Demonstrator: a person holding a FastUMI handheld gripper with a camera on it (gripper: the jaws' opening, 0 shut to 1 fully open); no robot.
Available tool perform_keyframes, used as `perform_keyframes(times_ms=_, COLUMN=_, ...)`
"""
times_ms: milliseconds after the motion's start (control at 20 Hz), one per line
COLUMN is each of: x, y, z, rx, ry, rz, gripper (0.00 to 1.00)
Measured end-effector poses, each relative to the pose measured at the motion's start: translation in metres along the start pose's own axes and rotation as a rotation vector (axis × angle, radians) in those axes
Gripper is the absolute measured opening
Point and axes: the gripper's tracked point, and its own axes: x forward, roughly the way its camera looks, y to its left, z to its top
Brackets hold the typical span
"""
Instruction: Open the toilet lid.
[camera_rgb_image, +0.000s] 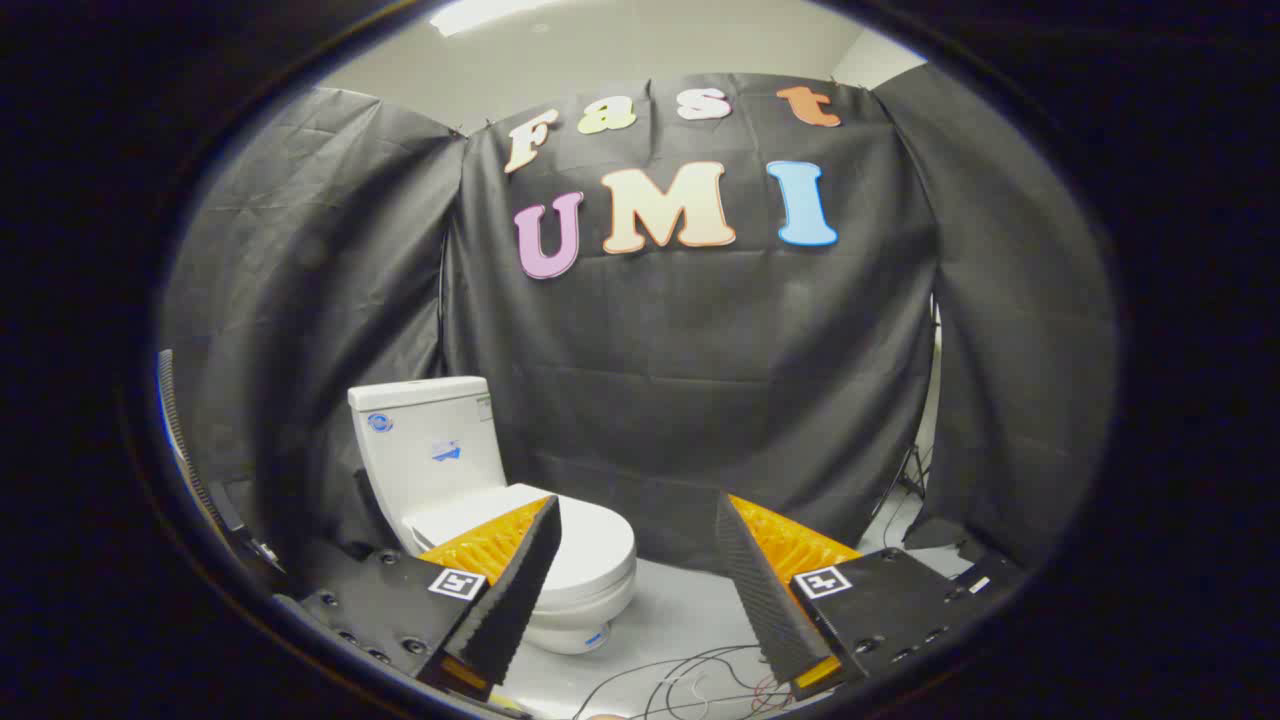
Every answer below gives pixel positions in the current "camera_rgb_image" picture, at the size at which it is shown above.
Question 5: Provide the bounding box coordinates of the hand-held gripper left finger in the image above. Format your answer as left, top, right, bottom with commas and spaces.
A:
275, 495, 563, 701

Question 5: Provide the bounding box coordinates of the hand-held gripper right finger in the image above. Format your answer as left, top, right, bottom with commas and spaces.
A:
715, 492, 1031, 701

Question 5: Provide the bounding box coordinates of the white toilet lid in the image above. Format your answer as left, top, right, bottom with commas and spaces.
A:
403, 484, 638, 613

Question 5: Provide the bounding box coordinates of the white ceramic toilet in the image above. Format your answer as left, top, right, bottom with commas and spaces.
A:
347, 376, 638, 656

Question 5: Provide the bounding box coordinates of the black backdrop cloth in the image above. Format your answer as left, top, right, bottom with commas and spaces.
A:
160, 72, 1116, 576

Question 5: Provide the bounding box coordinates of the bundle of floor cables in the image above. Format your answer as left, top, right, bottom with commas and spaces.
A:
570, 645, 801, 720

